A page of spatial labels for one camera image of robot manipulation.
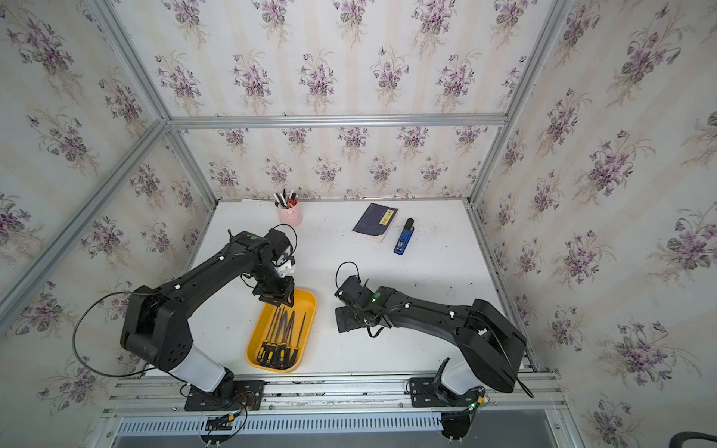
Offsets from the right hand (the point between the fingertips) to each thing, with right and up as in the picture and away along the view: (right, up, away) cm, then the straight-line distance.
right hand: (354, 320), depth 83 cm
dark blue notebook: (+9, +31, +29) cm, 44 cm away
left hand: (-18, +5, -3) cm, 19 cm away
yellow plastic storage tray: (-23, -5, +1) cm, 24 cm away
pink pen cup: (-25, +34, +21) cm, 47 cm away
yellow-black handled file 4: (-21, -7, -4) cm, 22 cm away
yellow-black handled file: (-27, -8, -3) cm, 28 cm away
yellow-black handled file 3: (-22, -7, -3) cm, 23 cm away
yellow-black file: (-17, -9, -5) cm, 20 cm away
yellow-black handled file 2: (-26, -8, -3) cm, 27 cm away
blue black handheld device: (+19, +24, +21) cm, 37 cm away
